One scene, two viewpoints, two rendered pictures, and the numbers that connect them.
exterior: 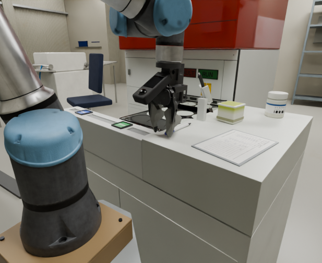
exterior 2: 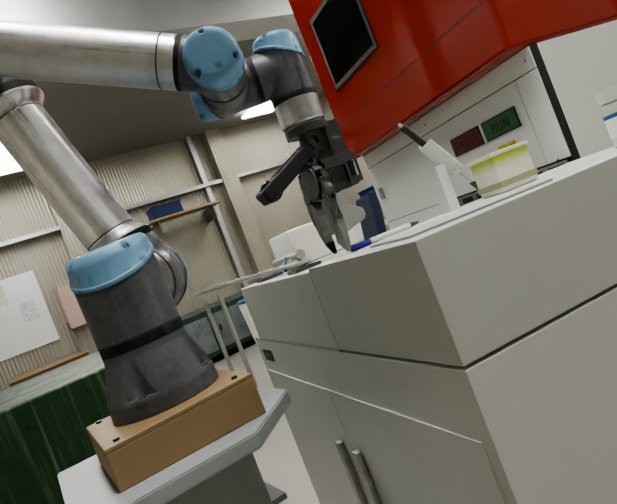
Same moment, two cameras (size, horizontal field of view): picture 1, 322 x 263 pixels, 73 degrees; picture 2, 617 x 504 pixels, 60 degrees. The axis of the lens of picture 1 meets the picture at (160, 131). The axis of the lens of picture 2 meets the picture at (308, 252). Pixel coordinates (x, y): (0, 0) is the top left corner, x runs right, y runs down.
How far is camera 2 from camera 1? 0.47 m
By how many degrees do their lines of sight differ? 34
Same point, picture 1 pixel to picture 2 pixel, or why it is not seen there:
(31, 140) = (80, 261)
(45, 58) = (288, 241)
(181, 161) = (348, 275)
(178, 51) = (301, 103)
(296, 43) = not seen: outside the picture
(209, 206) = (404, 341)
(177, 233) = (408, 436)
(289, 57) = not seen: outside the picture
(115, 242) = (220, 405)
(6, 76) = (83, 217)
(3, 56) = (75, 194)
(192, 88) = not seen: hidden behind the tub
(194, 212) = (401, 369)
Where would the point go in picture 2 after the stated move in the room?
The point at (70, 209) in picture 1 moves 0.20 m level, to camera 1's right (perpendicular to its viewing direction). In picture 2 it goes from (145, 352) to (268, 310)
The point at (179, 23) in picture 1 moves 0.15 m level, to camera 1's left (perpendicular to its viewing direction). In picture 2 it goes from (218, 65) to (139, 116)
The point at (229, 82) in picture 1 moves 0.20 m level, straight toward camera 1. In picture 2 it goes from (545, 119) to (506, 129)
